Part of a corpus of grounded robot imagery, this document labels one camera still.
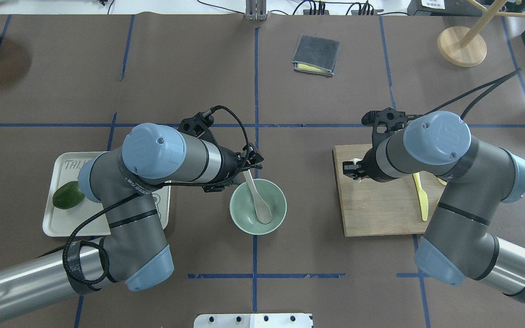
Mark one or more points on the grey and yellow cloth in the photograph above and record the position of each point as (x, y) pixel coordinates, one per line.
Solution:
(316, 55)

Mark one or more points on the yellow plastic knife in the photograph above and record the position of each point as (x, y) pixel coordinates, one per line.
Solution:
(422, 197)

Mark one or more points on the bamboo cutting board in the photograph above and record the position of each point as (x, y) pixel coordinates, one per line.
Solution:
(370, 208)

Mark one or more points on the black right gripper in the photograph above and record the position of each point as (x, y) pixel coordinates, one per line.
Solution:
(368, 163)

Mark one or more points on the green avocado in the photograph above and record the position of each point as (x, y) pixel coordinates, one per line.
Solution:
(68, 196)

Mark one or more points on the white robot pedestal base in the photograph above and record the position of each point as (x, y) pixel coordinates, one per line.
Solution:
(254, 320)

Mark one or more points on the white divided bear tray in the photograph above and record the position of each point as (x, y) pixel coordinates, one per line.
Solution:
(57, 222)

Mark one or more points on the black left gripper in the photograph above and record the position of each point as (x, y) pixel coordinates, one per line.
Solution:
(231, 162)

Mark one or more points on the wooden mug tree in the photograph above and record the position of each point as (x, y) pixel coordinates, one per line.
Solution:
(463, 46)

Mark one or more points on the white steamed bun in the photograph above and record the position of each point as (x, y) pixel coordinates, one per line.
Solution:
(354, 169)

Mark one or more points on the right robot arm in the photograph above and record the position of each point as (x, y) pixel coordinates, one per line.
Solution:
(456, 244)

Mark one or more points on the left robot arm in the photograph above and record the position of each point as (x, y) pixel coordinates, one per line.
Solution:
(125, 241)

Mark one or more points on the aluminium frame post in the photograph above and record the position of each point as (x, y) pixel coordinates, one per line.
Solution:
(256, 10)

